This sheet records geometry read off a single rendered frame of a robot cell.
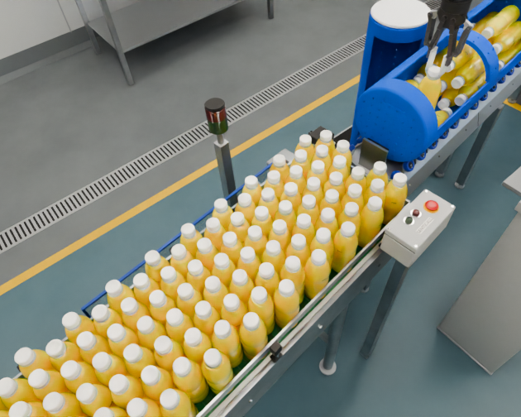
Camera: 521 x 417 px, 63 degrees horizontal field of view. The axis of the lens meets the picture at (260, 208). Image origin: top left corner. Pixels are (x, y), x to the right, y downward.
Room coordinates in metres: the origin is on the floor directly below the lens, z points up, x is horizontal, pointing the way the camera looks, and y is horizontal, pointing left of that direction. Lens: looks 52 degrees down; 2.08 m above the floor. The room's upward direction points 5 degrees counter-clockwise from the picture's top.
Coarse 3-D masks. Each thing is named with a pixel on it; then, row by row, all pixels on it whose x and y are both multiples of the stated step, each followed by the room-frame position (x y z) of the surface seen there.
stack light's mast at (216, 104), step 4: (208, 100) 1.08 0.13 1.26; (212, 100) 1.08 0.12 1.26; (216, 100) 1.07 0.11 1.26; (220, 100) 1.07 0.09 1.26; (204, 104) 1.06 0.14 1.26; (208, 104) 1.06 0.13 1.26; (212, 104) 1.06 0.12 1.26; (216, 104) 1.05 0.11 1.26; (220, 104) 1.05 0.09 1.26; (224, 104) 1.05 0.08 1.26; (208, 108) 1.04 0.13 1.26; (212, 108) 1.04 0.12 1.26; (216, 108) 1.03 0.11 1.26; (220, 108) 1.04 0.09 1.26; (220, 136) 1.05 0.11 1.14; (220, 140) 1.05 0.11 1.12; (220, 144) 1.05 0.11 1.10
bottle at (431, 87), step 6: (426, 78) 1.10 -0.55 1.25; (432, 78) 1.09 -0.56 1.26; (438, 78) 1.08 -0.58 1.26; (420, 84) 1.10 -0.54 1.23; (426, 84) 1.08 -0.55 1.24; (432, 84) 1.08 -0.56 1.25; (438, 84) 1.08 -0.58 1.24; (420, 90) 1.09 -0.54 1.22; (426, 90) 1.07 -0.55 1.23; (432, 90) 1.07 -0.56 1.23; (438, 90) 1.07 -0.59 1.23; (426, 96) 1.07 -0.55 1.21; (432, 96) 1.06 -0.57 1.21; (438, 96) 1.07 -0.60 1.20; (432, 102) 1.06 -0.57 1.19
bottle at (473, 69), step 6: (474, 60) 1.33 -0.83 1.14; (480, 60) 1.33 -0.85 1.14; (462, 66) 1.31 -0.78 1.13; (468, 66) 1.30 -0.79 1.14; (474, 66) 1.30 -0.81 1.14; (480, 66) 1.31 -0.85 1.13; (456, 72) 1.30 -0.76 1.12; (462, 72) 1.28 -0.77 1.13; (468, 72) 1.27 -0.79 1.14; (474, 72) 1.27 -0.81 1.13; (480, 72) 1.29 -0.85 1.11; (462, 78) 1.26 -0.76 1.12; (468, 78) 1.26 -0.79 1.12; (474, 78) 1.26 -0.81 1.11
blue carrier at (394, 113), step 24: (504, 0) 1.67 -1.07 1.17; (480, 48) 1.29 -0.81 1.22; (408, 72) 1.39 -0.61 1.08; (504, 72) 1.31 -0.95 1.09; (360, 96) 1.17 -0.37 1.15; (384, 96) 1.10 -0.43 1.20; (408, 96) 1.05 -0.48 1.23; (480, 96) 1.20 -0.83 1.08; (360, 120) 1.15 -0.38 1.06; (384, 120) 1.08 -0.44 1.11; (408, 120) 1.02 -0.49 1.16; (432, 120) 1.00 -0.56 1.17; (456, 120) 1.11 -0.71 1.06; (384, 144) 1.07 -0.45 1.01; (408, 144) 1.01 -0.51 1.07
